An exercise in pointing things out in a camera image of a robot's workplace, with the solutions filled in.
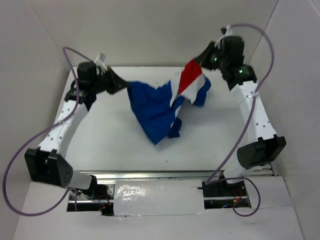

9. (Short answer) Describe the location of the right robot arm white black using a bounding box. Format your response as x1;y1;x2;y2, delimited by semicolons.
195;35;287;196

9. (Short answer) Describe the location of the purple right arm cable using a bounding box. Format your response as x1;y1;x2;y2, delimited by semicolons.
205;23;274;216

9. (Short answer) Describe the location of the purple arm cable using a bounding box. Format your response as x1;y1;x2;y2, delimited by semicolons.
2;46;98;217
205;23;274;216

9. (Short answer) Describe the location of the blue white red jacket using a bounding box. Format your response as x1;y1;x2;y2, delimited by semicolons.
127;60;212;145

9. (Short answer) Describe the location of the white foil covered panel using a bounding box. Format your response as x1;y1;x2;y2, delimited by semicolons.
113;179;206;217

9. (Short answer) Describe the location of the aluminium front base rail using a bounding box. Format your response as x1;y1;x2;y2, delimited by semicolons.
80;170;213;181

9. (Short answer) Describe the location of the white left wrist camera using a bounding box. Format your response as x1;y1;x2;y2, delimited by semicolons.
93;52;107;72

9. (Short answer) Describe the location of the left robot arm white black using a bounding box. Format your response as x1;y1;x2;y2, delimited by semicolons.
24;61;130;200

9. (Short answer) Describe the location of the aluminium side rail frame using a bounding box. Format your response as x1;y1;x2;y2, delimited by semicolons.
235;65;279;177

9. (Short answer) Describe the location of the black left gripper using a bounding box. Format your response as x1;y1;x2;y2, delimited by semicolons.
90;66;131;95

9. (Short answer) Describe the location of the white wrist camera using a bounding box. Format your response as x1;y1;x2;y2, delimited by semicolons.
93;52;107;72
214;25;233;48

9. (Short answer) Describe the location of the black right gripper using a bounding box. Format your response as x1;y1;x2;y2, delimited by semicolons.
193;41;228;72

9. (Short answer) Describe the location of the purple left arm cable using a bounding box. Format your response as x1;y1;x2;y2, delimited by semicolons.
2;46;98;217

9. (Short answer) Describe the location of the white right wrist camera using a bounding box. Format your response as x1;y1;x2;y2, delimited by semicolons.
214;25;233;48

